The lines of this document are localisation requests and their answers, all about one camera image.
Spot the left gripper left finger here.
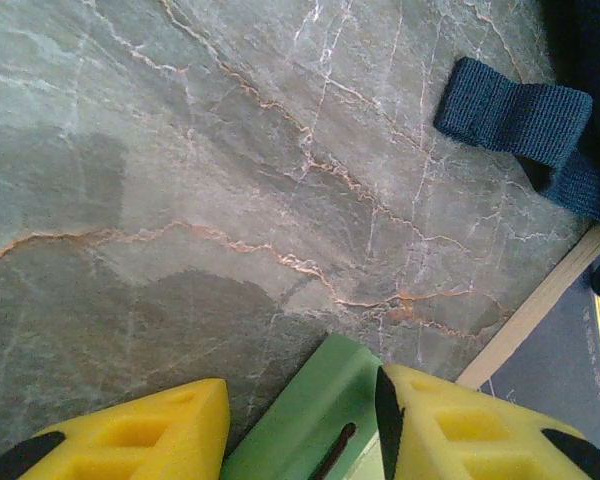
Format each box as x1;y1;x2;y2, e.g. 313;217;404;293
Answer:
0;378;231;480

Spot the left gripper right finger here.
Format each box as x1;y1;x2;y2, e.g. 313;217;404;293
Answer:
374;363;600;480

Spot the navy book with flower print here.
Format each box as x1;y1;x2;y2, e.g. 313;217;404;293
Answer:
454;224;600;441

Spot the green card holder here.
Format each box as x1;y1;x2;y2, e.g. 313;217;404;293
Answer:
219;332;396;480

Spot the navy blue backpack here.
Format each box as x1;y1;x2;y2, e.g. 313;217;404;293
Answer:
432;0;600;306

